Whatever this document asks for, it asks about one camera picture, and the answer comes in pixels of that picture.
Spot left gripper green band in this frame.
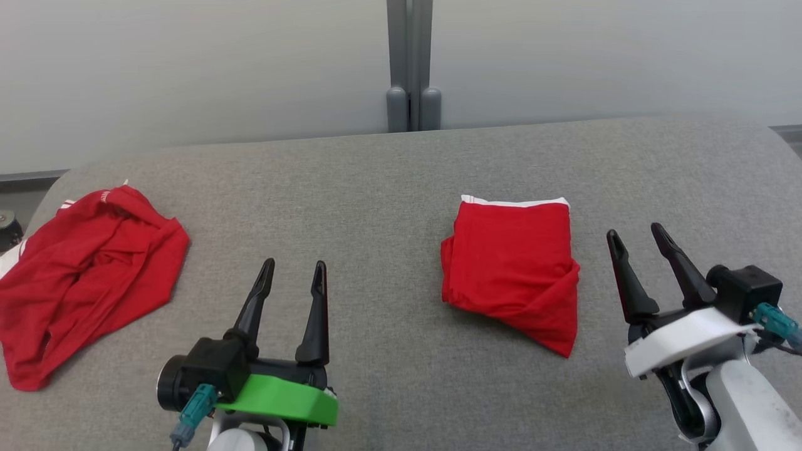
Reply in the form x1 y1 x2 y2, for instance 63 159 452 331
216 258 340 430

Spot red basketball shorts white trim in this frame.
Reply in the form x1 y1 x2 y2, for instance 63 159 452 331
440 195 581 359

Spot red Bulls jersey white sleeves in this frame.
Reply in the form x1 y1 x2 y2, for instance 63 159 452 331
0 180 190 392

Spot grey metal wheeled stand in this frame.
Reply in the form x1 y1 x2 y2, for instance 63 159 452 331
0 210 24 252

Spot grey partition post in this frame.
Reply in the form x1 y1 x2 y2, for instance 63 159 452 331
411 0 443 132
385 0 412 133

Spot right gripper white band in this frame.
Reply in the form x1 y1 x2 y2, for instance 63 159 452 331
607 222 759 380

